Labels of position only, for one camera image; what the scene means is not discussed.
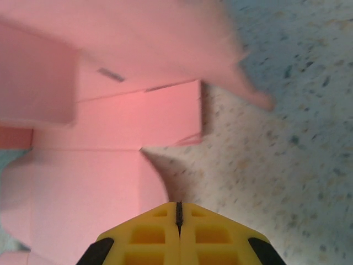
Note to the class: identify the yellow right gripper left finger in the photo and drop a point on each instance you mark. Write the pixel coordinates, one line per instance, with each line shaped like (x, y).
(149, 237)

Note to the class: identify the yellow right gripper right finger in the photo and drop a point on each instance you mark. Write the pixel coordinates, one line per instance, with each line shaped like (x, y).
(215, 237)

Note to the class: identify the pink paper box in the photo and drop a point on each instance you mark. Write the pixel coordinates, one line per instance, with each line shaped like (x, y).
(110, 124)

